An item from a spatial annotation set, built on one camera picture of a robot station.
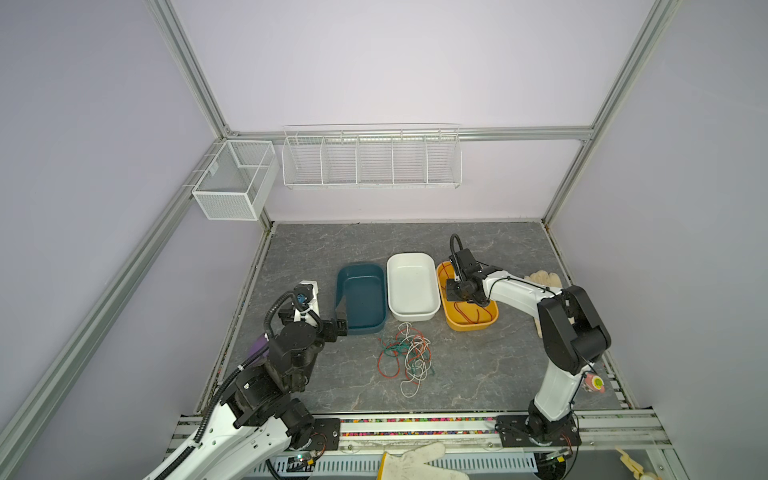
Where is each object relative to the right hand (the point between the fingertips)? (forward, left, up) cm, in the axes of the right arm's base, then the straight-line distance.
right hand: (455, 292), depth 97 cm
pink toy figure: (-29, -33, +1) cm, 43 cm away
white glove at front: (-46, +15, -2) cm, 48 cm away
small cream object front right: (-46, -36, -2) cm, 59 cm away
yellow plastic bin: (-5, -4, -3) cm, 7 cm away
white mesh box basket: (+32, +74, +22) cm, 83 cm away
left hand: (-17, +35, +24) cm, 46 cm away
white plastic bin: (+4, +14, -2) cm, 15 cm away
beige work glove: (+7, -32, -2) cm, 33 cm away
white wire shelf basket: (+41, +10, +24) cm, 49 cm away
